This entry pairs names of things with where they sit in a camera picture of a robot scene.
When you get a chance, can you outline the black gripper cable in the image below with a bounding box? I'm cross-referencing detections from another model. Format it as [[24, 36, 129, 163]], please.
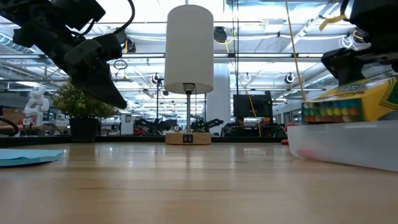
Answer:
[[82, 0, 136, 35]]

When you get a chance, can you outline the black monitor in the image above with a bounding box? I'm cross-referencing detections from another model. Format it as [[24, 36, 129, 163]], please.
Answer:
[[233, 90, 274, 118]]

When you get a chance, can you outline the clear plastic bin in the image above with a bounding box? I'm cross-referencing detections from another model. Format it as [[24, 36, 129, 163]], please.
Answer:
[[286, 119, 398, 173]]

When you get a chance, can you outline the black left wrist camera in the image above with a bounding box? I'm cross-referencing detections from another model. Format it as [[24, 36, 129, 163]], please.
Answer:
[[93, 33, 123, 60]]

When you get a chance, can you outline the black ceiling cable reel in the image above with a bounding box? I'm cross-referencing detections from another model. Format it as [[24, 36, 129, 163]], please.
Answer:
[[213, 26, 228, 44], [121, 37, 137, 54]]

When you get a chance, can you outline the black cable loop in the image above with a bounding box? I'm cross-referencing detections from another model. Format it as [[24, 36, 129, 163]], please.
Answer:
[[0, 116, 19, 137]]

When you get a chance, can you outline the white shade table lamp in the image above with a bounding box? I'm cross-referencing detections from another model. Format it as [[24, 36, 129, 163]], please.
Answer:
[[164, 4, 215, 146]]

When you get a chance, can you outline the green plant in black pot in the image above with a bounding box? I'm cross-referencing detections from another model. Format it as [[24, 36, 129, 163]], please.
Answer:
[[52, 82, 119, 143]]

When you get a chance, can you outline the yellow tape tag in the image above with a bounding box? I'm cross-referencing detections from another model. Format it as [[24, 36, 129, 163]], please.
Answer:
[[318, 14, 348, 31]]

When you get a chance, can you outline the black hanging cable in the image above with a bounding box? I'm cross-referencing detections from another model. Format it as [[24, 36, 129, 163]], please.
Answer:
[[231, 0, 241, 138]]

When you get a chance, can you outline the green yellow crayon box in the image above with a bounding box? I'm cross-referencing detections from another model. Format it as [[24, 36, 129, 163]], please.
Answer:
[[300, 76, 398, 125]]

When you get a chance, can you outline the yellow hanging cable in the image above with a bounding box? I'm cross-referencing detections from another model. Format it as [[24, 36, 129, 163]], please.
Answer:
[[284, 0, 308, 102]]

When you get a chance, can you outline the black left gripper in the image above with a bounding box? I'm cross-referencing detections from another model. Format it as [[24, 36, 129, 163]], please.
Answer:
[[14, 18, 128, 110]]

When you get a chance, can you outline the person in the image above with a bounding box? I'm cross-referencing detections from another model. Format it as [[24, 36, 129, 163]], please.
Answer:
[[223, 116, 249, 138]]

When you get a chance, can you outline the light blue paper sheet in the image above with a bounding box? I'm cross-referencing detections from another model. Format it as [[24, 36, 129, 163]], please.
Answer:
[[0, 148, 65, 168]]

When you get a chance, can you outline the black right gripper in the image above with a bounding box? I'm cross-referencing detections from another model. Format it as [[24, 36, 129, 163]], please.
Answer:
[[321, 0, 398, 85]]

